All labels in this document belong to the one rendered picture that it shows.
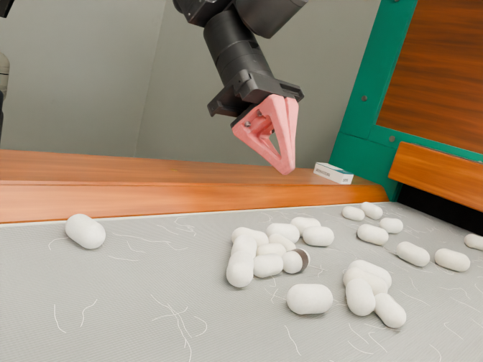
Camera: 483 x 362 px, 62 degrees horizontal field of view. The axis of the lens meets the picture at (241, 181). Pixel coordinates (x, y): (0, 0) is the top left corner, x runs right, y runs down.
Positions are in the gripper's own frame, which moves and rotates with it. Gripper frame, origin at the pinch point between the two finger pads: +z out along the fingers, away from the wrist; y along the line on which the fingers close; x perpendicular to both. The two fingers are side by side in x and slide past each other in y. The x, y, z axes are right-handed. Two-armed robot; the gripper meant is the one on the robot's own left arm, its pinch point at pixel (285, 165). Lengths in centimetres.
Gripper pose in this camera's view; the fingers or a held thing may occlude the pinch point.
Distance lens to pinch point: 42.6
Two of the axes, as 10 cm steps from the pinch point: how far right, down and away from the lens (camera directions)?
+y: 6.9, 0.1, 7.2
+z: 3.4, 8.7, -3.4
